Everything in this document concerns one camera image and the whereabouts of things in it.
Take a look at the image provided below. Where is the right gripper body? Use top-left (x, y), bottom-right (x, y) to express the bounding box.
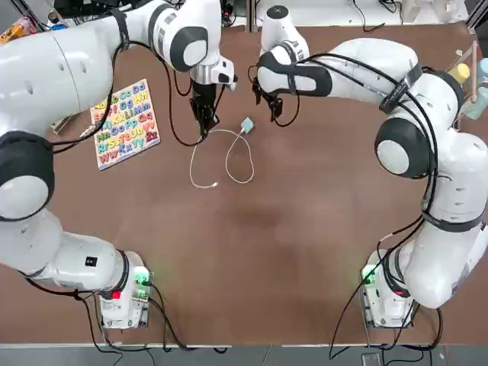
top-left (257, 88), bottom-right (283, 104)

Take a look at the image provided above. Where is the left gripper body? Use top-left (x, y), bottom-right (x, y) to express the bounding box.
top-left (189, 82), bottom-right (217, 108)

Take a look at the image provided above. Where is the white charger cable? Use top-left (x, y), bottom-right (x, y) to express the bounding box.
top-left (189, 127), bottom-right (255, 190)

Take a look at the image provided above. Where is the colourful alphabet puzzle board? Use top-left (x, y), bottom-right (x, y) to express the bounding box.
top-left (90, 78), bottom-right (162, 172)

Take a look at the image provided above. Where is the yellow cup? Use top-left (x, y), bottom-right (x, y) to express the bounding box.
top-left (448, 63), bottom-right (470, 83)

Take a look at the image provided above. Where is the pink snack packet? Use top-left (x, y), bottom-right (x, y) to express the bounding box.
top-left (17, 14), bottom-right (39, 34)

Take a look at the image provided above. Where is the cup rack with wooden bar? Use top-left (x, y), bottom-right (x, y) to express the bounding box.
top-left (444, 40), bottom-right (488, 127)

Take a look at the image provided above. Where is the green cup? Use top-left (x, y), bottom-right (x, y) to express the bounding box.
top-left (463, 86), bottom-right (488, 120)

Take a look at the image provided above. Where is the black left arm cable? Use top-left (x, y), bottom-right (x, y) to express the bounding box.
top-left (0, 37), bottom-right (226, 306)

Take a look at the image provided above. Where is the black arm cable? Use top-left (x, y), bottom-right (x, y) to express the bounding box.
top-left (248, 53), bottom-right (439, 298)
top-left (0, 37), bottom-right (226, 306)

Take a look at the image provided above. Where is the aluminium camera post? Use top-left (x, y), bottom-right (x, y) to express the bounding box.
top-left (246, 0), bottom-right (257, 34)

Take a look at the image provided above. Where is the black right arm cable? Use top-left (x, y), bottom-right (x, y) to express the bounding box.
top-left (248, 53), bottom-right (439, 298)

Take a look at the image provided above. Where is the black base cable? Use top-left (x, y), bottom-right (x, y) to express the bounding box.
top-left (329, 266), bottom-right (445, 350)
top-left (150, 281), bottom-right (233, 352)

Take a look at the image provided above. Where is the aluminium frame post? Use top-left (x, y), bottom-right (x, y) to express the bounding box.
top-left (465, 0), bottom-right (488, 31)

